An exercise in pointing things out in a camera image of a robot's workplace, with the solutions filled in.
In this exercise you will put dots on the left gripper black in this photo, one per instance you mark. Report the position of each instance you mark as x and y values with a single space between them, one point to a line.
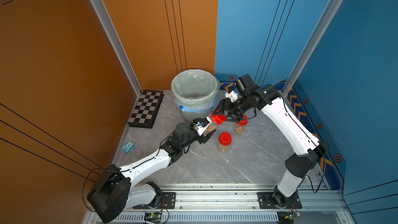
202 139

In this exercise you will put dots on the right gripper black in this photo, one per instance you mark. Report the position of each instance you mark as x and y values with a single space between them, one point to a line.
222 103

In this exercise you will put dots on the peanut jar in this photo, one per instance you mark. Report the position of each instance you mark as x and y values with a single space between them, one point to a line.
238 129
210 128
223 148

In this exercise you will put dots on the red lid of front jar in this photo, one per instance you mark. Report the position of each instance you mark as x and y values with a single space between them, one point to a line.
218 119

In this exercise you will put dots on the red lid of jar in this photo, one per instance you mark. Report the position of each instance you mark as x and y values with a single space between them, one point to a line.
218 119
243 121
225 139

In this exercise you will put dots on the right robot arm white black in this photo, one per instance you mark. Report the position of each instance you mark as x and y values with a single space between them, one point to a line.
308 150

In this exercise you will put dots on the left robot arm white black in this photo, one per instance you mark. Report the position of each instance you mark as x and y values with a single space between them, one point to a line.
118 187

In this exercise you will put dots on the red lid of back jar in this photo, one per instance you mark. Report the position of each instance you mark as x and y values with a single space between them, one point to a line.
243 121

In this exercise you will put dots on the peanut jar back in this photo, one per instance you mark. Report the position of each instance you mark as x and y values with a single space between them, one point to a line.
238 129

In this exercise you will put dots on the red lid of middle jar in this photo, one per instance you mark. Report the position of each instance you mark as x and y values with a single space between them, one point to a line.
225 139

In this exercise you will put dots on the translucent green bin liner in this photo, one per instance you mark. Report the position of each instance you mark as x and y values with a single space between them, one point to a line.
195 90

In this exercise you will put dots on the black white chessboard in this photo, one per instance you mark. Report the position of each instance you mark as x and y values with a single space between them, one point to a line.
145 111

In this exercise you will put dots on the small blue toy block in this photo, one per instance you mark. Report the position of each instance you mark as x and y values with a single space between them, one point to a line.
128 147

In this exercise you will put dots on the left green circuit board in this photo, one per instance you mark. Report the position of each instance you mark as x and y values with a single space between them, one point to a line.
152 218

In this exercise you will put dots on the green circuit board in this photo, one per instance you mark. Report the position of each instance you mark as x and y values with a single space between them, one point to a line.
292 217
152 218

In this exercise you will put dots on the right green circuit board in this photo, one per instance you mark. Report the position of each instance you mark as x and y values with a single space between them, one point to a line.
292 217

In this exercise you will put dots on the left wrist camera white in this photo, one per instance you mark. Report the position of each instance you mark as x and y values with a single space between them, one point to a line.
200 129

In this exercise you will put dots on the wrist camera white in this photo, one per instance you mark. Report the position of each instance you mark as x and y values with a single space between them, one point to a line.
200 129
231 95

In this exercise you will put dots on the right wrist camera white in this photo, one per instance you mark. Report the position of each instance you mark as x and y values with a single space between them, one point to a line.
231 95

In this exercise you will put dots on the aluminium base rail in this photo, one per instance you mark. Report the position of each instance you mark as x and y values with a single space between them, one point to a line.
238 203

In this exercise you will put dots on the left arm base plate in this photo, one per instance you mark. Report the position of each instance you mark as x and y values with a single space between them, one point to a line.
167 200

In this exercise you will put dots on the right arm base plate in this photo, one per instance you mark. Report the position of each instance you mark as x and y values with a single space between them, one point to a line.
270 200

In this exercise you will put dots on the left aluminium corner post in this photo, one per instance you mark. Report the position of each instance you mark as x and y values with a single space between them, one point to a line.
111 32

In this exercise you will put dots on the aluminium corner post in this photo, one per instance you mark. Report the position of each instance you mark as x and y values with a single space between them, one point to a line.
111 32
316 35

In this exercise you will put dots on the right aluminium corner post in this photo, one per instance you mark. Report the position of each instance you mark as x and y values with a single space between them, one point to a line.
316 35

